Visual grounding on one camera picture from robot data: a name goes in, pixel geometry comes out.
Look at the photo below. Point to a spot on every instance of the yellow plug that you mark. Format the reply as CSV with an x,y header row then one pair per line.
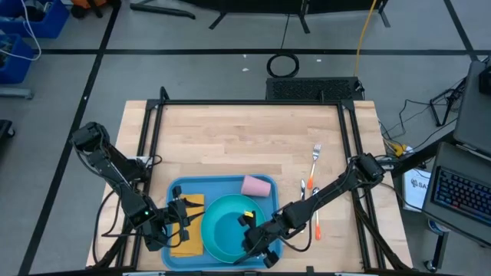
x,y
399,149

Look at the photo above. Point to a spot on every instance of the black perforated computer case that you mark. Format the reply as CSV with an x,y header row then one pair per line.
x,y
314,89

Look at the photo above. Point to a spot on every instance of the green plate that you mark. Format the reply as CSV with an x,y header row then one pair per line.
x,y
206,230

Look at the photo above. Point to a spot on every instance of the pink cup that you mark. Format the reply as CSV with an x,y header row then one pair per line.
x,y
256,186

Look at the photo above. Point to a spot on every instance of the black laptop lit keyboard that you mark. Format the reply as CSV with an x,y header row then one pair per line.
x,y
460,191

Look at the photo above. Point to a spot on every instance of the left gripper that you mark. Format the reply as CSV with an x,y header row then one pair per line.
x,y
180,218

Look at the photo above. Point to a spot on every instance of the black tripod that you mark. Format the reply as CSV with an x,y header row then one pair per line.
x,y
456,94

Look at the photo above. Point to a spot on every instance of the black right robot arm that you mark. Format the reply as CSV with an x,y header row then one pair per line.
x,y
337,184

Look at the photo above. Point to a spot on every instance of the small black box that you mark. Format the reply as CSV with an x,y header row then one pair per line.
x,y
486,80

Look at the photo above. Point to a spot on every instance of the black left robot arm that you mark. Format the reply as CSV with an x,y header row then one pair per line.
x,y
111,165

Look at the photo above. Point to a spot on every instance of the black laptop stand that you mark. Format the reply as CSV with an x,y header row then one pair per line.
x,y
422,155

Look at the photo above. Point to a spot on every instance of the yellow cloth napkin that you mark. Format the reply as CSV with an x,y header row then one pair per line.
x,y
193,241

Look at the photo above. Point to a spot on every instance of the blue storage bin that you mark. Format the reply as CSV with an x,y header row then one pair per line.
x,y
53,23
17,67

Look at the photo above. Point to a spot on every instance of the long black bar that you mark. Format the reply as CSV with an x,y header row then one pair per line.
x,y
161,9

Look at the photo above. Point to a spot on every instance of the black aluminium table frame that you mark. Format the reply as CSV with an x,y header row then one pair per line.
x,y
249,102

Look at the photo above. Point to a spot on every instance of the blue plastic tray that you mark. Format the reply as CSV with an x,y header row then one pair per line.
x,y
222,186

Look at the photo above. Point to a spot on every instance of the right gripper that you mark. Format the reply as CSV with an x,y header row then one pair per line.
x,y
268,237

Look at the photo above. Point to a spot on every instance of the black partition screen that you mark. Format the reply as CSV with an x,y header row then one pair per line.
x,y
268,4

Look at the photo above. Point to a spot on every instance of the yellow tape tag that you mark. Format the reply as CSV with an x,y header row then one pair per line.
x,y
249,214

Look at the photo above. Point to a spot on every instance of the grey closed laptop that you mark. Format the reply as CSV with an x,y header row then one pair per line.
x,y
475,115

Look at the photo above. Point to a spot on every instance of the grey flat bar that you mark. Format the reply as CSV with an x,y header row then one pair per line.
x,y
15,93

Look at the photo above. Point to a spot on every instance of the white printed paper box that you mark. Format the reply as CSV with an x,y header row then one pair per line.
x,y
416,191

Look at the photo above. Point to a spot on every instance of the light blue bowl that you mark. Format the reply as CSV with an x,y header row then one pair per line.
x,y
226,234

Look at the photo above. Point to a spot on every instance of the orange and black bag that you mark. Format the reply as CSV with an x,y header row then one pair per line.
x,y
92,3

